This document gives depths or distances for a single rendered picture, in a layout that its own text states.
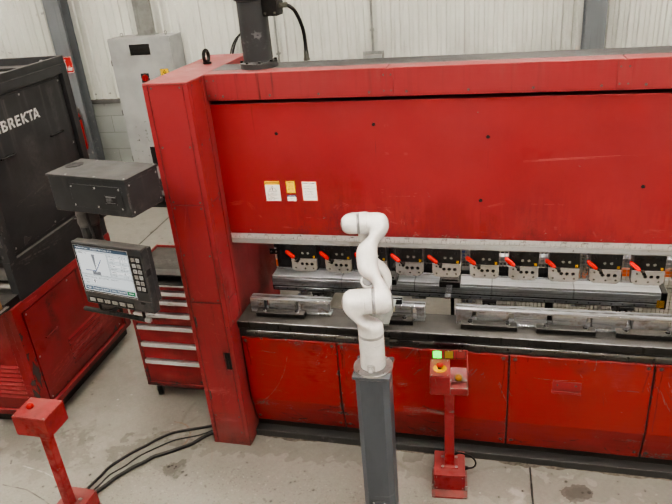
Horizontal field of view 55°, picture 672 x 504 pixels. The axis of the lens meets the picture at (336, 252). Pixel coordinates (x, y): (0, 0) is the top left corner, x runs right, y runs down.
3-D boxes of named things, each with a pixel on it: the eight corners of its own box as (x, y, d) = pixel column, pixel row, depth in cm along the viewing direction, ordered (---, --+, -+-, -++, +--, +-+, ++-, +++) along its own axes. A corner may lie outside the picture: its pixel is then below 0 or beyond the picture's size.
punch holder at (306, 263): (292, 270, 374) (289, 244, 367) (296, 263, 382) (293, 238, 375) (317, 271, 371) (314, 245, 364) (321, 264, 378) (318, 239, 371)
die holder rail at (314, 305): (251, 311, 396) (249, 297, 392) (255, 306, 401) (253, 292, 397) (331, 315, 384) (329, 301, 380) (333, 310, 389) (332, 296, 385)
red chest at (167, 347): (150, 399, 468) (119, 276, 425) (181, 359, 512) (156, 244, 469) (214, 405, 456) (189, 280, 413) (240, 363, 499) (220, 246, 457)
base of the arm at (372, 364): (390, 380, 303) (388, 346, 295) (350, 377, 307) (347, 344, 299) (395, 356, 320) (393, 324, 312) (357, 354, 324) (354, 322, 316)
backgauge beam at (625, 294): (273, 290, 417) (271, 275, 412) (279, 279, 429) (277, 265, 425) (665, 309, 360) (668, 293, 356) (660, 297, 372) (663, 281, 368)
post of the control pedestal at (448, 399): (444, 465, 371) (443, 388, 348) (444, 458, 376) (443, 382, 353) (454, 466, 370) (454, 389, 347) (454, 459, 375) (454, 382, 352)
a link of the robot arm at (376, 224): (359, 318, 302) (394, 316, 301) (357, 311, 291) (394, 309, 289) (355, 219, 320) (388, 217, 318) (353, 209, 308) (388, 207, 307)
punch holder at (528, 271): (508, 279, 345) (509, 251, 338) (508, 272, 352) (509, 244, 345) (537, 280, 341) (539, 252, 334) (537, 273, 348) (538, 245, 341)
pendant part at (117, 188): (85, 320, 356) (43, 173, 320) (115, 298, 376) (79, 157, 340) (159, 335, 336) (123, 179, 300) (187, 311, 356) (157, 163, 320)
